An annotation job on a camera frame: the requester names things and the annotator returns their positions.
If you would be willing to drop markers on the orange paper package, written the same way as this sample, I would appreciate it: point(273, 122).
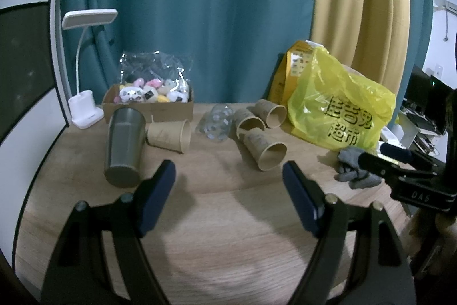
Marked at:
point(290, 69)

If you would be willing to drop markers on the grey glove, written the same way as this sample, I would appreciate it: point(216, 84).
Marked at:
point(349, 170)

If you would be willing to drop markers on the yellow plastic shopping bag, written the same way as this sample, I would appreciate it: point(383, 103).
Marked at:
point(335, 109)

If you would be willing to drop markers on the yellow curtain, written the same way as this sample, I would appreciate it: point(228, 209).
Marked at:
point(370, 36)

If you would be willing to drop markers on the brown paper cup near bag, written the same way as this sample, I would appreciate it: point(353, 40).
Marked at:
point(272, 114)

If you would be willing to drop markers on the black monitor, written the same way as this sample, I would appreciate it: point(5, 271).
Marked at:
point(430, 102)

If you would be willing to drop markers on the cardboard tray box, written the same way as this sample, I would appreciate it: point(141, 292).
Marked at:
point(160, 112)

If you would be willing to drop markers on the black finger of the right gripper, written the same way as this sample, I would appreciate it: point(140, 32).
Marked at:
point(383, 168)
point(415, 158)

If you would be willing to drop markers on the printed brown paper cup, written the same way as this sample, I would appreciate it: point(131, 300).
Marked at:
point(266, 151)

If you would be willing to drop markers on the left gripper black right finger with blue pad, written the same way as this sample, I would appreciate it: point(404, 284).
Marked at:
point(379, 272)

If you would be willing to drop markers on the brown paper cup middle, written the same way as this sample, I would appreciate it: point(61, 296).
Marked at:
point(244, 121)

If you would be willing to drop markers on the white desk lamp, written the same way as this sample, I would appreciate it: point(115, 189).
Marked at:
point(83, 109)

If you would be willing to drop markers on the brown paper cup near tumbler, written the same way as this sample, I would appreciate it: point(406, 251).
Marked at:
point(170, 135)

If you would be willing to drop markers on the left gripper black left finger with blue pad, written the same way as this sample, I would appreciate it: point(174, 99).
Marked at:
point(78, 271)

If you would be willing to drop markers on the grey metal tumbler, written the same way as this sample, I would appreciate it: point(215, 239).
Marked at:
point(126, 136)

